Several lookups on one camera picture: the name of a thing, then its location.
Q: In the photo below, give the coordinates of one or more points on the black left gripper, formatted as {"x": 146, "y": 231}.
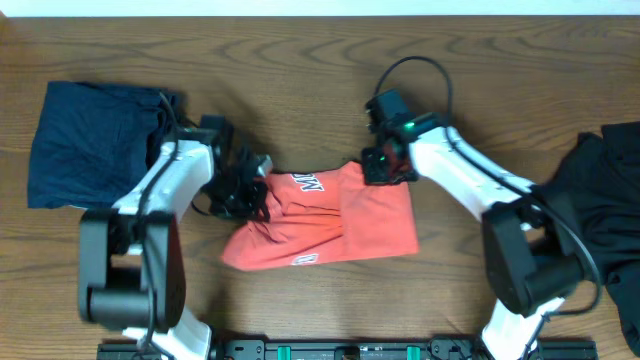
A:
{"x": 245, "y": 183}

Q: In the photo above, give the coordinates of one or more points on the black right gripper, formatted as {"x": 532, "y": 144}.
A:
{"x": 376, "y": 167}

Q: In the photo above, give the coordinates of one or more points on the coral red t-shirt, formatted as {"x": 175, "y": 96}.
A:
{"x": 325, "y": 217}

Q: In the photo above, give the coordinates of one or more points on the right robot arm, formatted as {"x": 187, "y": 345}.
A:
{"x": 534, "y": 252}

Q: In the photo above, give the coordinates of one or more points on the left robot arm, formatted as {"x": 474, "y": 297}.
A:
{"x": 131, "y": 274}

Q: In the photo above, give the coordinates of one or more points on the folded navy blue garment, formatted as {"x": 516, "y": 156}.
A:
{"x": 96, "y": 141}

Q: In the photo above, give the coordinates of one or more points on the black garment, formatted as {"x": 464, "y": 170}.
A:
{"x": 601, "y": 175}

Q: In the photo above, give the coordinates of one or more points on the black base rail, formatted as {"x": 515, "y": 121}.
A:
{"x": 350, "y": 350}

